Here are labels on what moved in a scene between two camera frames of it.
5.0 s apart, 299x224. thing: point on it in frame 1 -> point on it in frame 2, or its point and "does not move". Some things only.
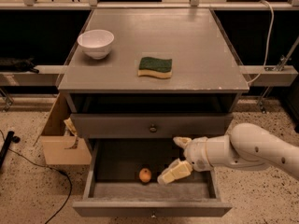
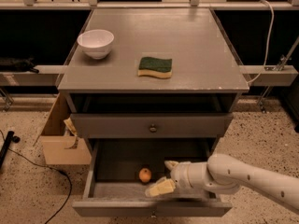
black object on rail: [12, 64] does not move
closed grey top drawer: [151, 125] does not move
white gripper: [196, 155] -> [181, 175]
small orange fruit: [145, 175] does not move
